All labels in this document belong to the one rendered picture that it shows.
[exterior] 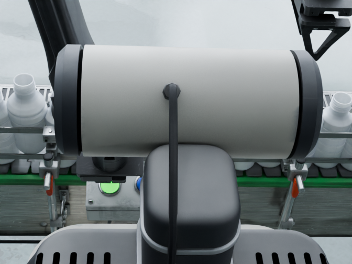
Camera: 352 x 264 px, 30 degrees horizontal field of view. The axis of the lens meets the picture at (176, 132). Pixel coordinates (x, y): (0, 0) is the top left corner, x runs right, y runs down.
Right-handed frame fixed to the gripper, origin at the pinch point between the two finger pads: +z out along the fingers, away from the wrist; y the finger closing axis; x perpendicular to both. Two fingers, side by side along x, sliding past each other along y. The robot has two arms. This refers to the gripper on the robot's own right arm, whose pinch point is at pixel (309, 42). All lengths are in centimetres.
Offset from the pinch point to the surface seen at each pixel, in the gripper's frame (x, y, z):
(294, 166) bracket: -4.3, 4.9, 30.8
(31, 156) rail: 44, 11, 35
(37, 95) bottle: 42, 15, 23
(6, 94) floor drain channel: 81, 152, 139
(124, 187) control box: 26.5, -2.2, 28.7
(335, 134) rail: -12.9, 11.3, 29.0
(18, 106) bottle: 45, 13, 24
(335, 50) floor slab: -79, 192, 141
